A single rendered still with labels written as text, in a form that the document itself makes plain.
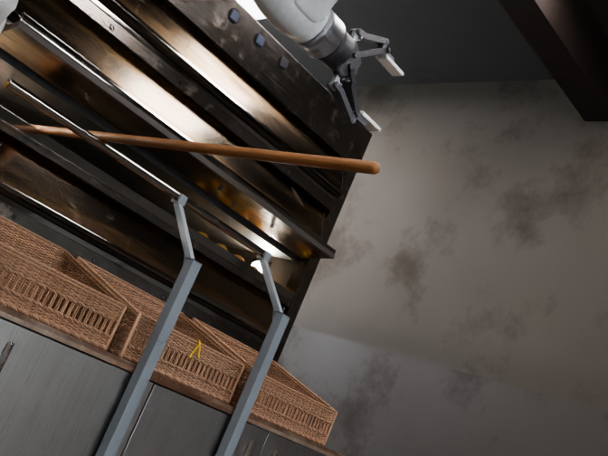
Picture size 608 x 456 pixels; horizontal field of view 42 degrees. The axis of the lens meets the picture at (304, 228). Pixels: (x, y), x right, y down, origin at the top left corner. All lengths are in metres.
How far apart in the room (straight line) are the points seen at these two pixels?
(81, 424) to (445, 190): 3.57
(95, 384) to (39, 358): 0.21
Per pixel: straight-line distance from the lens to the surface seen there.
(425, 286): 5.26
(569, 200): 5.06
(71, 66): 2.82
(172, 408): 2.74
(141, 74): 3.17
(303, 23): 1.48
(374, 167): 1.82
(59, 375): 2.46
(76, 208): 3.02
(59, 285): 2.45
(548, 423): 4.56
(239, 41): 3.46
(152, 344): 2.56
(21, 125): 2.90
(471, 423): 4.76
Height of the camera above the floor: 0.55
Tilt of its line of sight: 14 degrees up
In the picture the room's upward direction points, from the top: 23 degrees clockwise
